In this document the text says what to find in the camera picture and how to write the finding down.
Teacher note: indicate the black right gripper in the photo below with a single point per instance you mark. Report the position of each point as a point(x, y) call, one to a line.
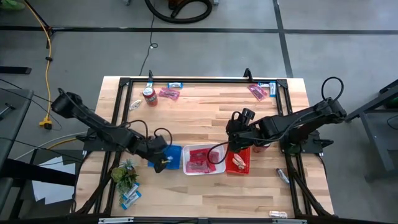
point(241, 133)

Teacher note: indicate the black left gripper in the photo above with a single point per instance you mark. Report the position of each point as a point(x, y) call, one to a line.
point(152, 147)

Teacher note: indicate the blue plastic basket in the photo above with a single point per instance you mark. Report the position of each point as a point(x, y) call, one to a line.
point(175, 155)

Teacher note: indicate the peach candy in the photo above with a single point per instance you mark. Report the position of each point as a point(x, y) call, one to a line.
point(240, 159)
point(237, 165)

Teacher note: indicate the red plastic basket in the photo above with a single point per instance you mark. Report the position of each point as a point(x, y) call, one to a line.
point(231, 169)

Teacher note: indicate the white plastic tray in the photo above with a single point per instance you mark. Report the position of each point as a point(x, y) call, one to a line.
point(220, 169)

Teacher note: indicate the blue white chocolate bar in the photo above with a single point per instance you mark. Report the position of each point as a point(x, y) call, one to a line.
point(272, 89)
point(131, 199)
point(149, 84)
point(263, 84)
point(131, 190)
point(174, 85)

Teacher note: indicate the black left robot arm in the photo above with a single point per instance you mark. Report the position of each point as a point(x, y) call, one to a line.
point(93, 119)

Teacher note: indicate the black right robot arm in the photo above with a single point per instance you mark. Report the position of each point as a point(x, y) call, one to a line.
point(295, 124)

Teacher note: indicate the white wrapped candy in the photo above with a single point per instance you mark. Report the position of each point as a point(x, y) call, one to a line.
point(277, 214)
point(135, 104)

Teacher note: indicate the silver wrapped candy bar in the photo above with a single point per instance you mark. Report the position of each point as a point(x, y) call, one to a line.
point(282, 175)

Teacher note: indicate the yellow label tag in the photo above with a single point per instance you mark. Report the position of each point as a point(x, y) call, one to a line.
point(165, 161)

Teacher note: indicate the red soda can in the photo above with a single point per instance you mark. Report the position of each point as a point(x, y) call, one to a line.
point(260, 149)
point(150, 96)

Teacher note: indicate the small green potted plant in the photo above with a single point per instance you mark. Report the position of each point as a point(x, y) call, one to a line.
point(124, 175)

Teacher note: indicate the white paper sheets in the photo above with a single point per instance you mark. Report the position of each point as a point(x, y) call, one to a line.
point(53, 189)

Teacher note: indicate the grey side table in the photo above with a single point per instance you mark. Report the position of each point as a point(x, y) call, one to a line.
point(14, 124)

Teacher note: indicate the person's green shoe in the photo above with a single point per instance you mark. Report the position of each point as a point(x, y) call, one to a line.
point(11, 5)

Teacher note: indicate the black aluminium table frame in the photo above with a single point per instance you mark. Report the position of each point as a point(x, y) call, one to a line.
point(202, 80)

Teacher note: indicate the silver aluminium bracket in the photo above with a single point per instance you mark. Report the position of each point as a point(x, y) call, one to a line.
point(289, 221)
point(115, 220)

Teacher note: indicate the black desk frame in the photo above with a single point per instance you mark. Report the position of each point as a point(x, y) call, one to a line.
point(373, 102)

